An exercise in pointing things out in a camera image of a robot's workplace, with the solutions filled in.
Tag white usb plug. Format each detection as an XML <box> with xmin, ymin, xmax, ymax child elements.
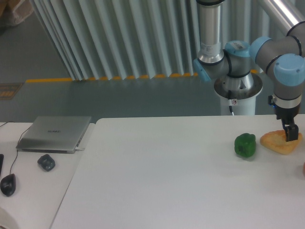
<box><xmin>75</xmin><ymin>147</ymin><xmax>85</xmax><ymax>152</ymax></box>

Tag green bell pepper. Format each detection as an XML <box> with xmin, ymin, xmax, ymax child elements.
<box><xmin>234</xmin><ymin>133</ymin><xmax>256</xmax><ymax>158</ymax></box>

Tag silver closed laptop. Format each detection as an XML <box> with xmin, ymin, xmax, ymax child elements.
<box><xmin>16</xmin><ymin>116</ymin><xmax>91</xmax><ymax>153</ymax></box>

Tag black computer mouse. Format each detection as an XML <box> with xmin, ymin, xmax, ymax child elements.
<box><xmin>0</xmin><ymin>174</ymin><xmax>16</xmax><ymax>197</ymax></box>

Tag white folding partition screen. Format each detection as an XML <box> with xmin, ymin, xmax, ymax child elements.
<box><xmin>30</xmin><ymin>0</ymin><xmax>305</xmax><ymax>81</ymax></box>

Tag white round object corner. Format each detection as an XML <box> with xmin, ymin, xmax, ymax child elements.
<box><xmin>0</xmin><ymin>208</ymin><xmax>19</xmax><ymax>229</ymax></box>

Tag black mouse cable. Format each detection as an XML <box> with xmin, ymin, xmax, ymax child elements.
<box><xmin>0</xmin><ymin>121</ymin><xmax>31</xmax><ymax>176</ymax></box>

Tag dark earbuds case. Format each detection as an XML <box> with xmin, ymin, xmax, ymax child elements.
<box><xmin>37</xmin><ymin>154</ymin><xmax>56</xmax><ymax>172</ymax></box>

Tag black keyboard edge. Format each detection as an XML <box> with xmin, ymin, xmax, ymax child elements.
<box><xmin>0</xmin><ymin>154</ymin><xmax>4</xmax><ymax>176</ymax></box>

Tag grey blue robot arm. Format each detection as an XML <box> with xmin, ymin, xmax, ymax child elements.
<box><xmin>193</xmin><ymin>0</ymin><xmax>305</xmax><ymax>141</ymax></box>

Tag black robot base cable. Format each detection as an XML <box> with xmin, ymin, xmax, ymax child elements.
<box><xmin>227</xmin><ymin>89</ymin><xmax>235</xmax><ymax>116</ymax></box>

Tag triangular golden bread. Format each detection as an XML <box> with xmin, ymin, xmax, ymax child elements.
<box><xmin>260</xmin><ymin>130</ymin><xmax>303</xmax><ymax>155</ymax></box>

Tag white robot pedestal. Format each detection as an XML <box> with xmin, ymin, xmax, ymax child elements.
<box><xmin>214</xmin><ymin>73</ymin><xmax>263</xmax><ymax>115</ymax></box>

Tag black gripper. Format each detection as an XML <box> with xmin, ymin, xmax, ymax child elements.
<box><xmin>268</xmin><ymin>94</ymin><xmax>300</xmax><ymax>142</ymax></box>

